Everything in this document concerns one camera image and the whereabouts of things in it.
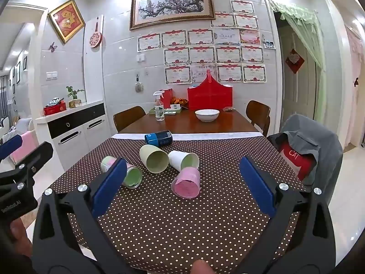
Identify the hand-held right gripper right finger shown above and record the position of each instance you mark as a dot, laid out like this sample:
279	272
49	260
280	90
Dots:
258	188

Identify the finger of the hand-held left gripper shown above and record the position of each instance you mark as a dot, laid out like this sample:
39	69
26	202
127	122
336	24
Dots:
10	145
37	154

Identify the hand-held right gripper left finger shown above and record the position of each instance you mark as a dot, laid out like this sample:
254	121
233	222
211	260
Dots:
109	189

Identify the green and pink patterned cup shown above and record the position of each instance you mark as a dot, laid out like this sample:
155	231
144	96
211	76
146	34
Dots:
134	177

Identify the pale green cup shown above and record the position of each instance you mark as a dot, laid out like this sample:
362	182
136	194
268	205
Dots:
154	158

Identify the blue cup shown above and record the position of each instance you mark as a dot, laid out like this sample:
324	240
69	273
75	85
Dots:
158	138

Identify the white cup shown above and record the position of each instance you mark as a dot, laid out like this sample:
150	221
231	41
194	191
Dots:
182	159

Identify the person's left hand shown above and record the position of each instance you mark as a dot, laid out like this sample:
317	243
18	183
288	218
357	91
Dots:
18	237

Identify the person's right hand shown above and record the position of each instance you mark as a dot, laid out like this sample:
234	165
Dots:
201	267

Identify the pink cloth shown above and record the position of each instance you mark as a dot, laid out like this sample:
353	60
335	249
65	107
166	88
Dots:
25	142

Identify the light sofa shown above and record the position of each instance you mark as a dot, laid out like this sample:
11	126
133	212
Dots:
8	127

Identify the red box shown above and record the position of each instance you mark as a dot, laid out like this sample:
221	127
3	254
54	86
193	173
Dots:
54	110

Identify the red printed bag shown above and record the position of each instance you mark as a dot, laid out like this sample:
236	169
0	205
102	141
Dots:
296	161

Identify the white sideboard cabinet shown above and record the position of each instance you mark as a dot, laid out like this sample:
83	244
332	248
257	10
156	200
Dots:
82	137

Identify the black and white packet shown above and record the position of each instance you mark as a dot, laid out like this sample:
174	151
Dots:
56	102

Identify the small potted plant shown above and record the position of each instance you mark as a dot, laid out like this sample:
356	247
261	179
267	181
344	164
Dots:
74	95

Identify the brown polka-dot tablecloth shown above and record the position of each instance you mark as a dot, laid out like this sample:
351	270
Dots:
171	228

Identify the brown wooden chair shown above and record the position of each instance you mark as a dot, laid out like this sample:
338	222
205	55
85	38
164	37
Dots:
258	112
128	117

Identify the grey jacket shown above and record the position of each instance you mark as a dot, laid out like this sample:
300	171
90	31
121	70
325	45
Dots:
322	142

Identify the white bowl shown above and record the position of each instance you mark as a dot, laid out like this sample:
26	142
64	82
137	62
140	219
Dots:
207	114

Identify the clear spray bottle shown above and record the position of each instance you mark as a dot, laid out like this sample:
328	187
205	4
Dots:
159	111

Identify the flat white and green box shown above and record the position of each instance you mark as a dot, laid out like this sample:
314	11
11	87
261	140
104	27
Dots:
170	113

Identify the red gift bag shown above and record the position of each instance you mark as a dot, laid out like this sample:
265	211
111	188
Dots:
209	97
166	98

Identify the white door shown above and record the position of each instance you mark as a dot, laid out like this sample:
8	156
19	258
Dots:
296	91

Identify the small white box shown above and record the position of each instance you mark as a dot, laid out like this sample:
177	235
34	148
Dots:
175	107

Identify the plate of snacks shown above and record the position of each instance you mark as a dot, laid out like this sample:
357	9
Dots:
179	101

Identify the round red hanging ornament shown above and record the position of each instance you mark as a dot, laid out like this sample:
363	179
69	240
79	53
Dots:
96	38

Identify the red diamond door decoration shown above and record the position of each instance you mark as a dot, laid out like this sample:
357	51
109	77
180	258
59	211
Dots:
294	60

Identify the framed red and gold picture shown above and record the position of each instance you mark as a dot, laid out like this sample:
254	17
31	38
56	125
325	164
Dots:
67	20

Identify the green door curtain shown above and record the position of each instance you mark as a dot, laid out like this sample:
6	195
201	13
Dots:
302	22

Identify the framed plum blossom painting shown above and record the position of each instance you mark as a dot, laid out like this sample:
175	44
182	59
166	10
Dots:
171	4

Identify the white light switch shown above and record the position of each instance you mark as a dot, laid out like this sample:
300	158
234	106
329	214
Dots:
52	75

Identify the butterfly wall decal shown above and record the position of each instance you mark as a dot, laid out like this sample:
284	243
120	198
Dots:
52	47

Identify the hanging wall brush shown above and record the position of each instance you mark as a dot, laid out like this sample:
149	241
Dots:
139	86

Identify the white wall socket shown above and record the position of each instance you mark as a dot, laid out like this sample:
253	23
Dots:
141	58

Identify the group of wall certificates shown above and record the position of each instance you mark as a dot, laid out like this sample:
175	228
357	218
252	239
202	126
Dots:
202	55

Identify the small wall photos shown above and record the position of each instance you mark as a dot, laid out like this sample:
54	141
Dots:
268	44

